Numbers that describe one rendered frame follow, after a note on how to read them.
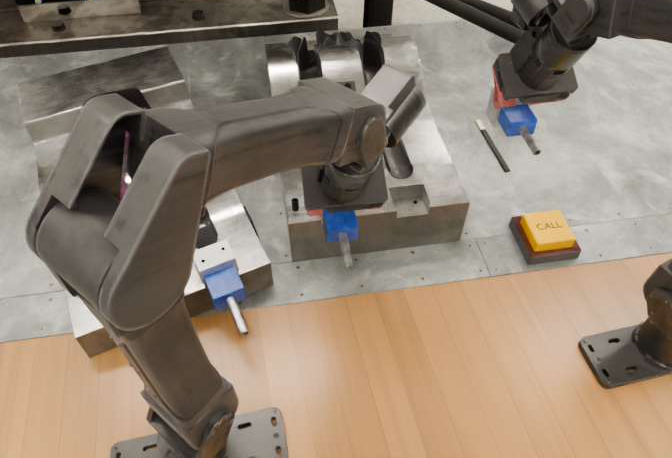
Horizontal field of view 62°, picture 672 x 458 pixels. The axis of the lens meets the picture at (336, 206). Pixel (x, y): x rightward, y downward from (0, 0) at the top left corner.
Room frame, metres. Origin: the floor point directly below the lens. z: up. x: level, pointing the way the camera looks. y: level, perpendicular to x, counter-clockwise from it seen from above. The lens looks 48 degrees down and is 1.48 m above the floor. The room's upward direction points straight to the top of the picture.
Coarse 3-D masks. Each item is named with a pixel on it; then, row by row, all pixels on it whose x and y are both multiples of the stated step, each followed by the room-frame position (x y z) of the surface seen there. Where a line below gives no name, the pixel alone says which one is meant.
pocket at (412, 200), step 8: (392, 192) 0.56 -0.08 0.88; (400, 192) 0.56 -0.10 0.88; (408, 192) 0.56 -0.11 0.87; (416, 192) 0.57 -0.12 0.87; (424, 192) 0.56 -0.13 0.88; (392, 200) 0.56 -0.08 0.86; (400, 200) 0.56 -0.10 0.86; (408, 200) 0.56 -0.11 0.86; (416, 200) 0.56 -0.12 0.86; (424, 200) 0.55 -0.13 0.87; (400, 208) 0.54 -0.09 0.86; (408, 208) 0.54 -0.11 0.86; (416, 208) 0.54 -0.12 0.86; (424, 208) 0.54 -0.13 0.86; (400, 216) 0.52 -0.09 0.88
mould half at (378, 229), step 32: (288, 64) 0.81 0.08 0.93; (352, 64) 0.81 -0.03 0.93; (416, 64) 0.82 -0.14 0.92; (416, 128) 0.70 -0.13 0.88; (416, 160) 0.62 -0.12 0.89; (448, 160) 0.62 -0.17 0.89; (288, 192) 0.55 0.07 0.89; (448, 192) 0.55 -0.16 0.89; (288, 224) 0.49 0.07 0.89; (320, 224) 0.50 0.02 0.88; (384, 224) 0.51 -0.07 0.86; (416, 224) 0.52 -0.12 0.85; (448, 224) 0.53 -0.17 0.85; (320, 256) 0.50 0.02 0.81
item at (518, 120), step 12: (492, 96) 0.70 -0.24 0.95; (492, 108) 0.69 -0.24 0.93; (504, 108) 0.67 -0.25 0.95; (516, 108) 0.67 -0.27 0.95; (528, 108) 0.67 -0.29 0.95; (492, 120) 0.68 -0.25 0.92; (504, 120) 0.65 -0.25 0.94; (516, 120) 0.64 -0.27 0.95; (528, 120) 0.64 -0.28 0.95; (504, 132) 0.64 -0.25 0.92; (516, 132) 0.64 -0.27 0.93; (528, 132) 0.62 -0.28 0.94; (528, 144) 0.60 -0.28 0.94
